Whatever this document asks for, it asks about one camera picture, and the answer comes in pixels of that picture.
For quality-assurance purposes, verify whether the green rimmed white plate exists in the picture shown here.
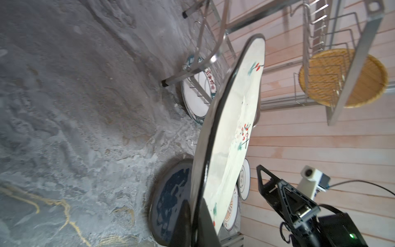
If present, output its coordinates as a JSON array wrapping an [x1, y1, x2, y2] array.
[[181, 68, 217, 126]]

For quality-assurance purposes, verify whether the cream floral plate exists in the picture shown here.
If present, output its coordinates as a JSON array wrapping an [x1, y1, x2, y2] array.
[[190, 34, 266, 233]]

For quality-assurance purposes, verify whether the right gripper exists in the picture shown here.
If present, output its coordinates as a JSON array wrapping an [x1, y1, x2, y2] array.
[[256, 164, 322, 229]]

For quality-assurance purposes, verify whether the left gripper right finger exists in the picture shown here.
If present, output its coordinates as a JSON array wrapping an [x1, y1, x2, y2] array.
[[195, 199, 221, 247]]

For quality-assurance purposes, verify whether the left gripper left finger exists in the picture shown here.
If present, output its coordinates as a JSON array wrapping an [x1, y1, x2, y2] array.
[[168, 200, 191, 247]]

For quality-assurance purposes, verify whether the black oval plate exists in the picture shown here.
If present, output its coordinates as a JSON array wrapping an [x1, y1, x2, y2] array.
[[148, 158, 193, 246]]

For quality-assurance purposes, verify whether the steel dish rack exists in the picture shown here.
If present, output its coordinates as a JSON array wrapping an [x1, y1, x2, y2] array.
[[162, 1, 395, 126]]

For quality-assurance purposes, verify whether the yellow woven round tray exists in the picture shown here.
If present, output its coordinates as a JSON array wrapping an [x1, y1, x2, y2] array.
[[298, 48, 389, 108]]

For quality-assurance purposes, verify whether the orange sunburst plate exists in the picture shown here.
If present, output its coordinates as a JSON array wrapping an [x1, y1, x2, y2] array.
[[222, 185, 239, 232], [237, 158, 251, 201]]

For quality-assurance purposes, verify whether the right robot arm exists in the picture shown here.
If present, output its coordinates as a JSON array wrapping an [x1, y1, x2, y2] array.
[[257, 165, 367, 247]]

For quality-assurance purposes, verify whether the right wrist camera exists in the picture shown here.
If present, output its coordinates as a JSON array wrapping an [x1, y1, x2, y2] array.
[[296, 165, 331, 200]]

